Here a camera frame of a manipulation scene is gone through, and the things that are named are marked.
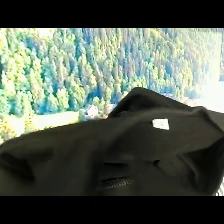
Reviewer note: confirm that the black garment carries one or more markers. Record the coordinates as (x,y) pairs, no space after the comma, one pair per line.
(110,150)

